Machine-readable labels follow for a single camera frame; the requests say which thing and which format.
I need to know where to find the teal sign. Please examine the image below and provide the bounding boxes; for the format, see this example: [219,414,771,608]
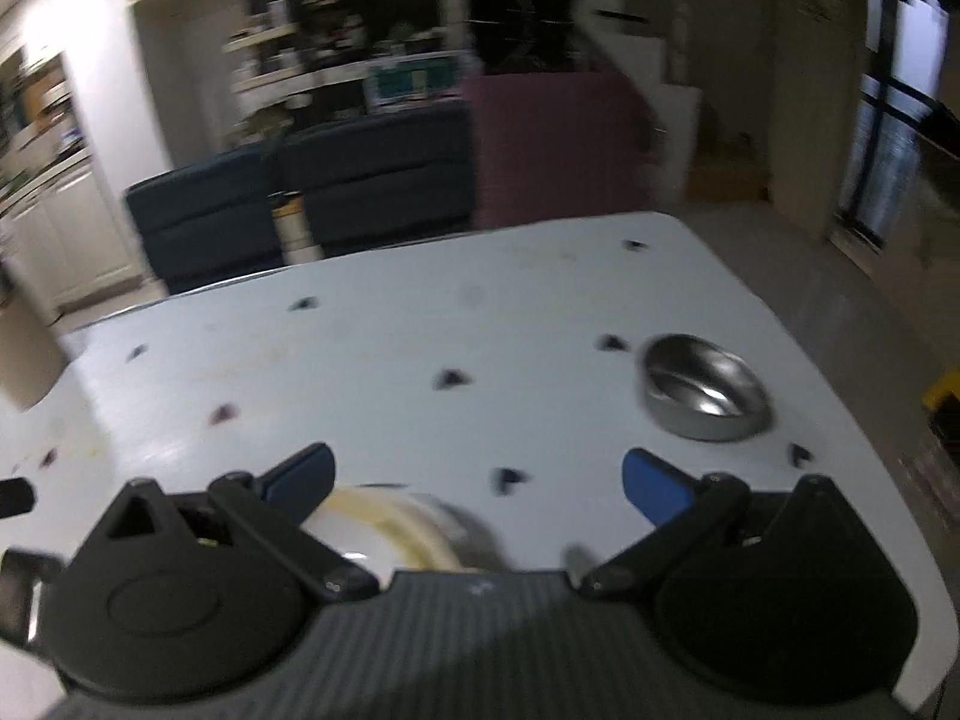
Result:
[364,58,460,111]

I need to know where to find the white staircase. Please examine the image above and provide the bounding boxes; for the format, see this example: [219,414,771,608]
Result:
[577,0,773,203]

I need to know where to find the white storage shelf rack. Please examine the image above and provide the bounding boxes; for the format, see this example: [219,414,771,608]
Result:
[223,19,320,95]

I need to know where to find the black vest with white trim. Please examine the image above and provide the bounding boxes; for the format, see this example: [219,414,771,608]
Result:
[471,0,580,77]

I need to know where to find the dark blue chair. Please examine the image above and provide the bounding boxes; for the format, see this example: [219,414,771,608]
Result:
[276,100,478,257]
[125,148,290,295]

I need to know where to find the cream bowl with handles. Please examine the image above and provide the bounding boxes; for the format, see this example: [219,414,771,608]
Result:
[324,484,496,575]

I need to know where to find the beige canister with metal lid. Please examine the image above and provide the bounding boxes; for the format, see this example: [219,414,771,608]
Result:
[0,253,70,411]

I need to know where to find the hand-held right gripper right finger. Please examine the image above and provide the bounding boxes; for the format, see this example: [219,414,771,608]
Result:
[581,448,893,601]

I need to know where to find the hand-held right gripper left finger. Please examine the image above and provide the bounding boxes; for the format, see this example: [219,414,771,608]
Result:
[67,442,380,602]

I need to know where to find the white kitchen cabinets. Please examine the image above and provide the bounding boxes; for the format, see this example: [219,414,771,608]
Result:
[0,165,162,316]

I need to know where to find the round steel bowl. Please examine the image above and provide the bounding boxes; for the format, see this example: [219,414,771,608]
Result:
[639,335,773,443]

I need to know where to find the beige cylinder stand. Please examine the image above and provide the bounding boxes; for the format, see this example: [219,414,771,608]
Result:
[270,193,321,266]

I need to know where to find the yellow box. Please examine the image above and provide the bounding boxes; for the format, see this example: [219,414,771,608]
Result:
[922,367,960,411]

